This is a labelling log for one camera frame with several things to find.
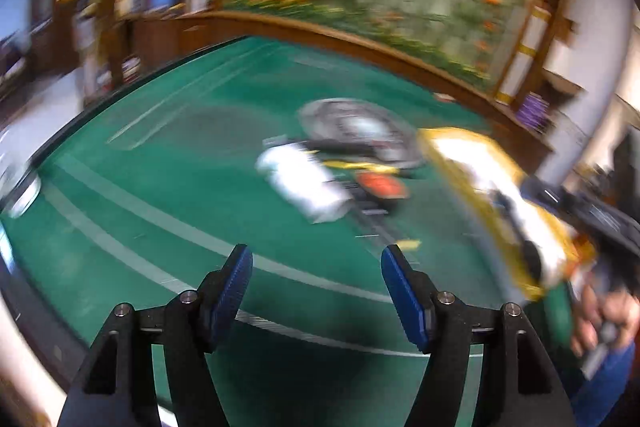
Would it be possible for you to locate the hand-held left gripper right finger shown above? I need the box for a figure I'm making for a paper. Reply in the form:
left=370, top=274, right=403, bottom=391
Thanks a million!
left=381, top=244, right=575, bottom=427

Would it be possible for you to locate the person's right hand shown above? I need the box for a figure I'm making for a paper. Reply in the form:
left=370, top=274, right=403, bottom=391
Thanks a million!
left=569, top=288, right=640, bottom=356

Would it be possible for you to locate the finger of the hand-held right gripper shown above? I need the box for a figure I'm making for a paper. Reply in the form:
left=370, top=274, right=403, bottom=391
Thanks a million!
left=519, top=176, right=582, bottom=221

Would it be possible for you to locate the person's right forearm blue sleeve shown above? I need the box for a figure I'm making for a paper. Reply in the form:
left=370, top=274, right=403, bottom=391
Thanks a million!
left=570, top=341, right=639, bottom=427

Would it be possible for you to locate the white bottle with green label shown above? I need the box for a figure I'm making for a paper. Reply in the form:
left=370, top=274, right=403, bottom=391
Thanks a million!
left=271, top=171, right=352, bottom=224

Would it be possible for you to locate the black tape roll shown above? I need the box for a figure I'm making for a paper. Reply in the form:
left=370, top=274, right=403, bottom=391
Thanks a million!
left=354, top=170, right=409, bottom=204

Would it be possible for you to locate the white tray with yellow edge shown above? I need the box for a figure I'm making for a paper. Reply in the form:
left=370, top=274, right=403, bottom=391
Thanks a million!
left=417, top=126, right=599, bottom=304

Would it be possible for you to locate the white and gold pillar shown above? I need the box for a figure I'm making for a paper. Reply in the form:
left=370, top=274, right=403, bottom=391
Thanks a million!
left=494, top=0, right=552, bottom=104

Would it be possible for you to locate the yellow and black pen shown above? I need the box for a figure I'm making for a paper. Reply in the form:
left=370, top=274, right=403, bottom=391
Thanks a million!
left=319, top=156, right=402, bottom=176

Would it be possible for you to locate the curved wooden cabinet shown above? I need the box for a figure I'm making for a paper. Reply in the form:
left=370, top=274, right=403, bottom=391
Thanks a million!
left=75, top=9, right=556, bottom=162

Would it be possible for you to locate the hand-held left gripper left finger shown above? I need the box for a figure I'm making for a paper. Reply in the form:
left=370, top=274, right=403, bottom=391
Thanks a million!
left=57, top=243, right=254, bottom=427

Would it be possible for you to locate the round grey table emblem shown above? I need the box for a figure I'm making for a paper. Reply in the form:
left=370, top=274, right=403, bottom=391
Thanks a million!
left=298, top=99, right=424, bottom=168

